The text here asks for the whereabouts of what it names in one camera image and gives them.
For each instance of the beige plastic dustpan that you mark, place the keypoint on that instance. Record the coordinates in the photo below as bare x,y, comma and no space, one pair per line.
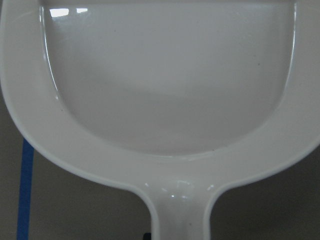
176,101

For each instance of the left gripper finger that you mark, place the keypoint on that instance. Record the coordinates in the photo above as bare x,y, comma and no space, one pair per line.
147,236

